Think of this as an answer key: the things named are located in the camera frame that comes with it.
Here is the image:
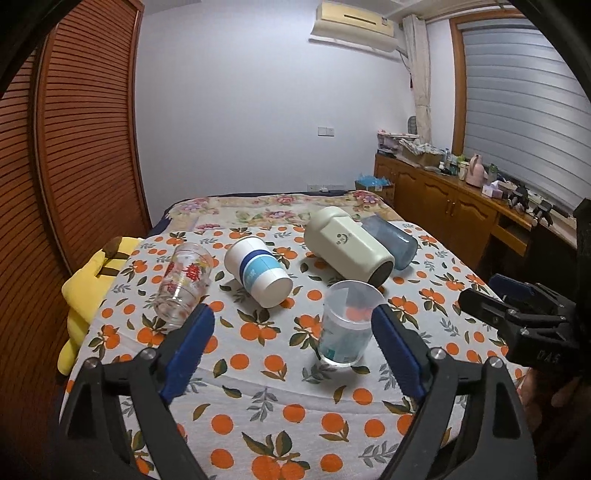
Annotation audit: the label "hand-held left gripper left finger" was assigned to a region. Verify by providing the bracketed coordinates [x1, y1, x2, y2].
[58, 304, 217, 480]

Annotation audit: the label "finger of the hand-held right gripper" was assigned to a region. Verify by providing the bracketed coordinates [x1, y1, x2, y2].
[488, 273, 561, 303]
[458, 287, 525, 334]

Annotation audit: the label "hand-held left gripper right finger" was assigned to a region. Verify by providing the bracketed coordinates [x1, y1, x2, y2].
[372, 305, 541, 480]

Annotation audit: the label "clear plastic cup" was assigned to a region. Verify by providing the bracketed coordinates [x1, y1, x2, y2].
[317, 280, 387, 368]

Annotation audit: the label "glass cup with red print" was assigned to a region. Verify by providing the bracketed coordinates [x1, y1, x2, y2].
[152, 243, 215, 331]

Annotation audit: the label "white cup with blue band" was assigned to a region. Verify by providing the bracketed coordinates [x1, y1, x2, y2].
[224, 236, 293, 309]

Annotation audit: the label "blue translucent cup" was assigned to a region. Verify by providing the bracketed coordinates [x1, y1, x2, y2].
[360, 217, 419, 271]

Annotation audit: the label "cream insulated cup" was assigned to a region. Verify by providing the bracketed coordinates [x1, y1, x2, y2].
[303, 206, 396, 288]

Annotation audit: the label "person's right hand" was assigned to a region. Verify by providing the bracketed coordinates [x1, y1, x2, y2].
[519, 366, 555, 435]

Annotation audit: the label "black clamp tools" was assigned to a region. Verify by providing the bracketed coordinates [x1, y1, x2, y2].
[507, 184, 557, 224]

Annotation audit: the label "orange fruit print blanket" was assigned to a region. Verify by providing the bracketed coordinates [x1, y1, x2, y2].
[62, 222, 529, 480]

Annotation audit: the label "yellow plush toy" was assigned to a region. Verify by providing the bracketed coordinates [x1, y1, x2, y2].
[58, 235, 145, 374]

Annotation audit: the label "wooden sideboard cabinet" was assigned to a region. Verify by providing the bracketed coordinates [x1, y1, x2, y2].
[373, 152, 578, 280]

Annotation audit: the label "pink jug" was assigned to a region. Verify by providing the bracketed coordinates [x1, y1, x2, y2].
[466, 154, 488, 188]

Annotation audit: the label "group of small bottles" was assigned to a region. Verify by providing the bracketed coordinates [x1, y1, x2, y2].
[441, 148, 468, 181]

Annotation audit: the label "floral quilt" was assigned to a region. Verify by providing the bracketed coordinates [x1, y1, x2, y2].
[159, 191, 403, 232]

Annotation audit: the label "cardboard box with cloth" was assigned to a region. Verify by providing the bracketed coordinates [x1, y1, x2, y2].
[398, 137, 445, 168]

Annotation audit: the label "blue plastic bag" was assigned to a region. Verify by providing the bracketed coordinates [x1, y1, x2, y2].
[355, 173, 394, 191]

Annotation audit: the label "grey window blind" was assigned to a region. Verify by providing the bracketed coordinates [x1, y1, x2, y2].
[462, 18, 591, 209]

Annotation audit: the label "cream curtain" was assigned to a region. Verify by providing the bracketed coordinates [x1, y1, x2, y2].
[401, 14, 433, 149]

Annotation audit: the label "wooden louvred wardrobe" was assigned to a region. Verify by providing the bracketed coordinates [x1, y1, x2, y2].
[0, 0, 153, 416]

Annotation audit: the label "wall air conditioner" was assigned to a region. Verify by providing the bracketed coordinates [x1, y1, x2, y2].
[310, 0, 399, 52]

